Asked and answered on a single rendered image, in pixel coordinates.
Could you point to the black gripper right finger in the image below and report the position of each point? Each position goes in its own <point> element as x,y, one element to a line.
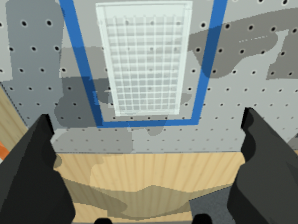
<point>265,189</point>

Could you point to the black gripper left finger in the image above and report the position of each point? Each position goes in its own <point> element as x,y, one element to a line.
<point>31,192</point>

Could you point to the blue u-shaped tape outline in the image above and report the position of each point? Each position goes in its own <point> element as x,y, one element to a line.
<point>71,21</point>

